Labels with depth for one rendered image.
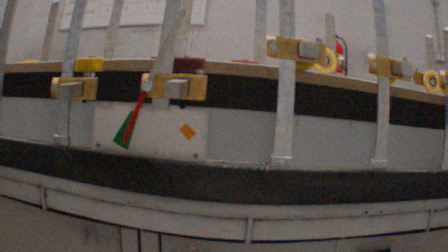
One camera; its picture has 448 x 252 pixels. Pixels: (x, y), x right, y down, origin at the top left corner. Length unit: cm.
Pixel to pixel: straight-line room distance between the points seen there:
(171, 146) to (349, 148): 46
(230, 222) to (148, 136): 25
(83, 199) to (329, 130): 62
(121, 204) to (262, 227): 31
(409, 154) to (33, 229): 110
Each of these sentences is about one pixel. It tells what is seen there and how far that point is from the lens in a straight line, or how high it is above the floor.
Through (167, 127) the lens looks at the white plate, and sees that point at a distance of 257.
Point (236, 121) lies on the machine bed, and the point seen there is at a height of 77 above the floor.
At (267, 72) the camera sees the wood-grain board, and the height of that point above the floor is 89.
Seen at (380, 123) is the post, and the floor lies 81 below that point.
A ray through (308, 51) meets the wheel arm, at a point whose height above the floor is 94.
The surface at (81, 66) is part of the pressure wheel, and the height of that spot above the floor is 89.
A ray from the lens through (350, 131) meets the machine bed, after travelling 280.
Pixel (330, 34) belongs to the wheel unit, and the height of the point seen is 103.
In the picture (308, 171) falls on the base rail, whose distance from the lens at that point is 256.
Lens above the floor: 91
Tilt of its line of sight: 3 degrees down
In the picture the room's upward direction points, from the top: 4 degrees clockwise
